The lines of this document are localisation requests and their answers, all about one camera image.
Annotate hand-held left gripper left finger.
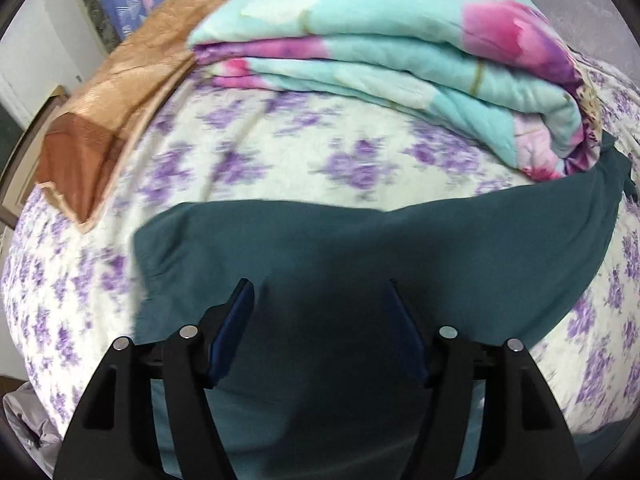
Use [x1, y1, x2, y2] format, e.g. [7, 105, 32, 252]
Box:
[52, 277, 256, 480]

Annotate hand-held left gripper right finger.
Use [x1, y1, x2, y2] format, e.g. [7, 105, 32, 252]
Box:
[382, 279, 586, 480]

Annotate dark teal pants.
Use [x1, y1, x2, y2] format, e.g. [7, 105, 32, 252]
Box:
[131, 132, 633, 480]

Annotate purple flowered white bedsheet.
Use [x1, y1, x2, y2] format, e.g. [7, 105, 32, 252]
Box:
[0, 52, 640, 441]

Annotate grey shiny cloth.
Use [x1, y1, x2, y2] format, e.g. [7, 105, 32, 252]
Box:
[2, 380, 63, 466]

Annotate brown satin pillow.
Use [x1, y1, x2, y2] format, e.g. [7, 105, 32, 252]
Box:
[35, 0, 266, 235]

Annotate turquoise pink floral quilt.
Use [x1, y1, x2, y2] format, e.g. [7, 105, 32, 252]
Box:
[190, 0, 608, 183]

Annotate white lace curtain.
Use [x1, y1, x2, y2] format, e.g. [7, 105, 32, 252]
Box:
[500, 0, 636, 76]

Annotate wooden frame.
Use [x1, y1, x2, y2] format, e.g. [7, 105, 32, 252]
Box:
[0, 85, 66, 231]

